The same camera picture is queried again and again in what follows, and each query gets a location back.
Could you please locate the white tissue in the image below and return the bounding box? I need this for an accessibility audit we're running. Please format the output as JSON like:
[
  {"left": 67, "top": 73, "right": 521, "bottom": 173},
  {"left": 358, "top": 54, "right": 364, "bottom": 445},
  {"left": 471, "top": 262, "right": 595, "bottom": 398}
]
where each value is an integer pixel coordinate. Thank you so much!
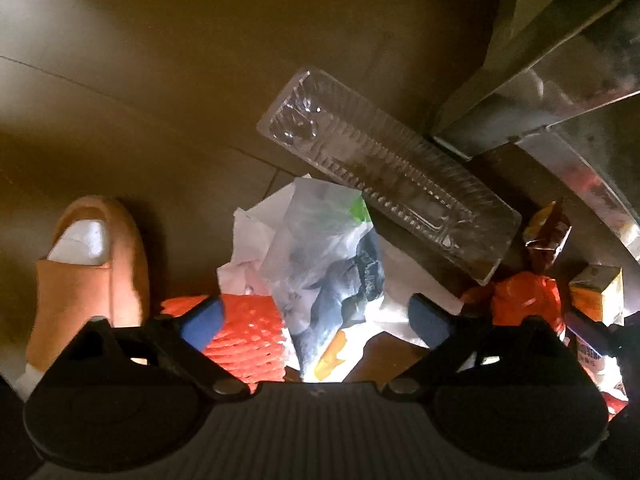
[{"left": 216, "top": 195, "right": 301, "bottom": 297}]

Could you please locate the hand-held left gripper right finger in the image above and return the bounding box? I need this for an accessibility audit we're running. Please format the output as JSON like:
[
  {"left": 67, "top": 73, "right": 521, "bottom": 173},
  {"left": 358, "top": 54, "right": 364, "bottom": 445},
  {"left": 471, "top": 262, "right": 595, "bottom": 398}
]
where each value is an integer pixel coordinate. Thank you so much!
[{"left": 385, "top": 294, "right": 571, "bottom": 402}]

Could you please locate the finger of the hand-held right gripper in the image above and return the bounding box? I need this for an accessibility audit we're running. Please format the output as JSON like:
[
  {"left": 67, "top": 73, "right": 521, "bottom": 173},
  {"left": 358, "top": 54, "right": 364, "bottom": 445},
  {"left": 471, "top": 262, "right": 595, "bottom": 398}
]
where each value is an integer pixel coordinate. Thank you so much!
[{"left": 565, "top": 309, "right": 640, "bottom": 361}]

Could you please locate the yellow drink carton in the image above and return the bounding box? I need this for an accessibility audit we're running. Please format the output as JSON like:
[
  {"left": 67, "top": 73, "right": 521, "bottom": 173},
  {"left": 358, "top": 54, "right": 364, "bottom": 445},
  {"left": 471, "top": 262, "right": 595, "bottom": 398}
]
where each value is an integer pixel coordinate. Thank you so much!
[{"left": 569, "top": 264, "right": 626, "bottom": 326}]

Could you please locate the clear plastic tray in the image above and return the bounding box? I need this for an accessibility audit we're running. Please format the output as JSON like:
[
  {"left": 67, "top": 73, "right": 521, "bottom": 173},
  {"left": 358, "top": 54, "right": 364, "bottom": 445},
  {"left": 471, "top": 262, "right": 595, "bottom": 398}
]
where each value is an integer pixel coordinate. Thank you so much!
[{"left": 256, "top": 66, "right": 522, "bottom": 286}]

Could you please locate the white printed packet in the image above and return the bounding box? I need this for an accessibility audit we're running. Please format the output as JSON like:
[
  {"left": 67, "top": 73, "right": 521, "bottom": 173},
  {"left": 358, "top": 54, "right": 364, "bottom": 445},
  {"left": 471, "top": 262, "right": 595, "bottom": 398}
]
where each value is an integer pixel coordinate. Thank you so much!
[{"left": 575, "top": 335, "right": 628, "bottom": 401}]

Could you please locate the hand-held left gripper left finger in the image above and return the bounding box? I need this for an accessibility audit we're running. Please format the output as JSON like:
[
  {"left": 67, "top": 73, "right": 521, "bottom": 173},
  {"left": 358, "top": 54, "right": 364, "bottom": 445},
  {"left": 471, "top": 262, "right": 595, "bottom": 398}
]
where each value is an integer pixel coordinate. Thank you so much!
[{"left": 82, "top": 296, "right": 251, "bottom": 402}]

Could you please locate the orange foam fruit net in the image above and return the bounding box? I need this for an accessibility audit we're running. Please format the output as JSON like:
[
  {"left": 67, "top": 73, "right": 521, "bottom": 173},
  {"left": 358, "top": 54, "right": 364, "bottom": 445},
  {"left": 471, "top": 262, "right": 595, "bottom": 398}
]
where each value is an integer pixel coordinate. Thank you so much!
[{"left": 160, "top": 292, "right": 289, "bottom": 394}]

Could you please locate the white printed plastic bag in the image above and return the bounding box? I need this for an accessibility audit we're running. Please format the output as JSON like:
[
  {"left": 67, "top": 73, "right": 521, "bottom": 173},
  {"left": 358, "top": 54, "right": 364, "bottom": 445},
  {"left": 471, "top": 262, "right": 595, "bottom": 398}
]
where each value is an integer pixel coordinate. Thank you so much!
[{"left": 257, "top": 176, "right": 388, "bottom": 381}]

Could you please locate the brown snack wrapper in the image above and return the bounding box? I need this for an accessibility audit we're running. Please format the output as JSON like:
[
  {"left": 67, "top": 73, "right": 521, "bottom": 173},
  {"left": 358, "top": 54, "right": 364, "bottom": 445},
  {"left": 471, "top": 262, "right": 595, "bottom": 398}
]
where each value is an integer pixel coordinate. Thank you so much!
[{"left": 522, "top": 200, "right": 573, "bottom": 268}]

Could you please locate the orange plastic bag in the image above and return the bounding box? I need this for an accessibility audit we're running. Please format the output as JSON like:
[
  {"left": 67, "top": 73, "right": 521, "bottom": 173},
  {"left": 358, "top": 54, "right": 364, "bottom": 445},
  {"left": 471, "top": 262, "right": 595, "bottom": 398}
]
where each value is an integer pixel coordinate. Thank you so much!
[{"left": 462, "top": 272, "right": 566, "bottom": 342}]

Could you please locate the metal chair base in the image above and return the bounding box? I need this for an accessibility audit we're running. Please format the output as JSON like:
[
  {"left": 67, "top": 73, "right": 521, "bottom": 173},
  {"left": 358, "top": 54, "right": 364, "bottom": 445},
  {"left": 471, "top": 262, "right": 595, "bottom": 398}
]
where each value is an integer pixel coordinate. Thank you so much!
[{"left": 430, "top": 0, "right": 640, "bottom": 261}]

